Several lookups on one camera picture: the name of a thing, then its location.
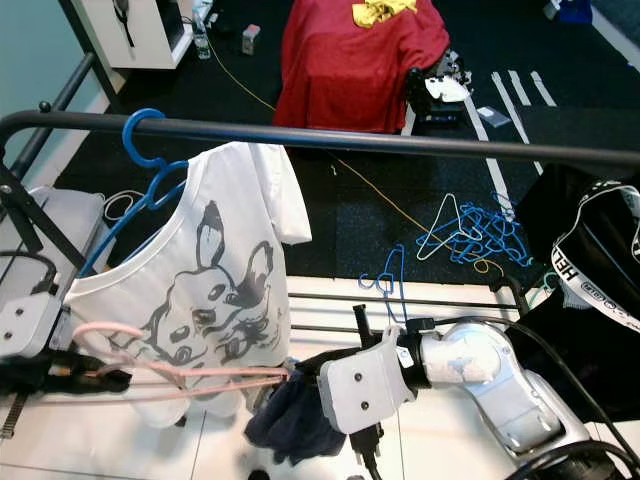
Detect dark navy garment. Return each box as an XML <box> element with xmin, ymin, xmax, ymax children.
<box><xmin>245</xmin><ymin>372</ymin><xmax>346</xmax><ymax>466</ymax></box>

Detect pink clothes hanger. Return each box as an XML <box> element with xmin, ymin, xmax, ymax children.
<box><xmin>75</xmin><ymin>320</ymin><xmax>291</xmax><ymax>401</ymax></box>

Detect blue clothes hanger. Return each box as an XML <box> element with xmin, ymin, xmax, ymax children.
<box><xmin>360</xmin><ymin>243</ymin><xmax>409</xmax><ymax>326</ymax></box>
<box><xmin>75</xmin><ymin>107</ymin><xmax>191</xmax><ymax>276</ymax></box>

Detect black tripod leg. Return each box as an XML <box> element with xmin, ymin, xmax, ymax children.
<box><xmin>0</xmin><ymin>165</ymin><xmax>96</xmax><ymax>271</ymax></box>

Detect white dog print T-shirt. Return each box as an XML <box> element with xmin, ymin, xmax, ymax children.
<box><xmin>60</xmin><ymin>142</ymin><xmax>313</xmax><ymax>429</ymax></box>

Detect tangled blue hangers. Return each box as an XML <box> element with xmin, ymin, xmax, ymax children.
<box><xmin>445</xmin><ymin>195</ymin><xmax>533</xmax><ymax>266</ymax></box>

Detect black metal clothes rack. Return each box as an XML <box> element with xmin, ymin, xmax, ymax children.
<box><xmin>0</xmin><ymin>50</ymin><xmax>640</xmax><ymax>346</ymax></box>

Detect black garment white band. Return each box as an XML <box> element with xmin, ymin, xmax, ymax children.
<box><xmin>515</xmin><ymin>165</ymin><xmax>640</xmax><ymax>421</ymax></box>

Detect black device with white paper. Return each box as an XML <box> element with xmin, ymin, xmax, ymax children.
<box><xmin>405</xmin><ymin>50</ymin><xmax>471</xmax><ymax>129</ymax></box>

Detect flat grey card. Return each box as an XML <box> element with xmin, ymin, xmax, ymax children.
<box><xmin>477</xmin><ymin>105</ymin><xmax>513</xmax><ymax>129</ymax></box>

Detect red cloth cover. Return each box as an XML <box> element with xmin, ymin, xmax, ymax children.
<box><xmin>272</xmin><ymin>0</ymin><xmax>451</xmax><ymax>134</ymax></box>

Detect small water bottle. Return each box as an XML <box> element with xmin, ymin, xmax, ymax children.
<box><xmin>193</xmin><ymin>18</ymin><xmax>211</xmax><ymax>59</ymax></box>

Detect white cabinet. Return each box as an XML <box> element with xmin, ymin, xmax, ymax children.
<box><xmin>75</xmin><ymin>0</ymin><xmax>196</xmax><ymax>71</ymax></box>

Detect yellow cloth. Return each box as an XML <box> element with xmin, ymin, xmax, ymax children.
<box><xmin>352</xmin><ymin>0</ymin><xmax>419</xmax><ymax>28</ymax></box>

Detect blue object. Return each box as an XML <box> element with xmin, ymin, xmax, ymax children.
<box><xmin>545</xmin><ymin>0</ymin><xmax>593</xmax><ymax>26</ymax></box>

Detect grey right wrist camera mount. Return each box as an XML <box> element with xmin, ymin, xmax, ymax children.
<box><xmin>318</xmin><ymin>325</ymin><xmax>416</xmax><ymax>434</ymax></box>

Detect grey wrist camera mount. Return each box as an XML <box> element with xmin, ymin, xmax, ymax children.
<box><xmin>0</xmin><ymin>290</ymin><xmax>66</xmax><ymax>359</ymax></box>
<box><xmin>318</xmin><ymin>325</ymin><xmax>416</xmax><ymax>434</ymax></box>

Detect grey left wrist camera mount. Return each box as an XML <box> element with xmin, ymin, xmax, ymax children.
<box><xmin>0</xmin><ymin>290</ymin><xmax>66</xmax><ymax>359</ymax></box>

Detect white wire hanger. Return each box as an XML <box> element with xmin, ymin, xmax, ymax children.
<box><xmin>417</xmin><ymin>192</ymin><xmax>486</xmax><ymax>263</ymax></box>

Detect thin yellow cable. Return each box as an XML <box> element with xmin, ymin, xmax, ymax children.
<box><xmin>205</xmin><ymin>35</ymin><xmax>506</xmax><ymax>279</ymax></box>

